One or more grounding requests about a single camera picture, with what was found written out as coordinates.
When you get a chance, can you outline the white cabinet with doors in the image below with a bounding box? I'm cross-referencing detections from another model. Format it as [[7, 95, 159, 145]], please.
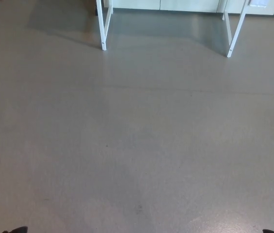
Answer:
[[103, 0, 274, 17]]

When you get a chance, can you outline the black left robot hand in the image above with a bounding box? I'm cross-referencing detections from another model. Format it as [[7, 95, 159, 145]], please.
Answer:
[[2, 226, 28, 233]]

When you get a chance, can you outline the white metal frame desk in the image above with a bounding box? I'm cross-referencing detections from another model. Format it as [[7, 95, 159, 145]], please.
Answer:
[[95, 0, 249, 58]]

